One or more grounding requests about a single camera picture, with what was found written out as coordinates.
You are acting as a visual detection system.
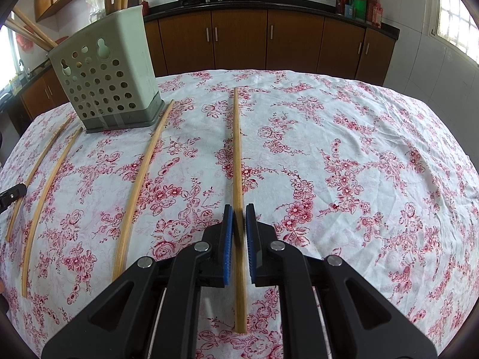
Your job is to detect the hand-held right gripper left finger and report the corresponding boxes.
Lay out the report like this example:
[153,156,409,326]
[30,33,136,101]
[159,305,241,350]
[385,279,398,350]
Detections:
[41,204,236,359]

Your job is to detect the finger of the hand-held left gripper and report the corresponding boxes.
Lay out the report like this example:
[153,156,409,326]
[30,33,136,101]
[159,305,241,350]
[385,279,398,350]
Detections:
[0,183,28,210]

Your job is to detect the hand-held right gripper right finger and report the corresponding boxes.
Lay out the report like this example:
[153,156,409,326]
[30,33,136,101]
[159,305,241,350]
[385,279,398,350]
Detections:
[244,203,438,359]

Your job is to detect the green perforated chopstick holder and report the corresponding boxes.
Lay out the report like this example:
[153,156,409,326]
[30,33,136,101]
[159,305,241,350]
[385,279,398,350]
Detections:
[47,4,165,134]

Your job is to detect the pink floral tablecloth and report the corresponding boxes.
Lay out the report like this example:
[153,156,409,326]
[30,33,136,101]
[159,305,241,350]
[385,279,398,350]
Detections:
[0,69,479,359]

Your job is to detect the small sliding window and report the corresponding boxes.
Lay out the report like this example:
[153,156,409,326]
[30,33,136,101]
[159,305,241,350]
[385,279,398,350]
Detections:
[0,24,21,83]

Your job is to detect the hanging red plastic bag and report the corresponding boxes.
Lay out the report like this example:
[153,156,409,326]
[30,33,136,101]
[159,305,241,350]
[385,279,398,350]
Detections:
[16,32,38,51]

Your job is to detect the wooden base cabinets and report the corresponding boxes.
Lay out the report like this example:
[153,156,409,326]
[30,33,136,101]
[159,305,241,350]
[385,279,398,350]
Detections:
[17,5,397,120]

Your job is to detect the black kitchen countertop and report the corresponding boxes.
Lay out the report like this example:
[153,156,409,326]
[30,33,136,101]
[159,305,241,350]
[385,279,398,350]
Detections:
[11,0,400,83]

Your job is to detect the large barred window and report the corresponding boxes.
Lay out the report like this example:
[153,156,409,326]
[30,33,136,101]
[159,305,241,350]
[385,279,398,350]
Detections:
[436,0,479,57]

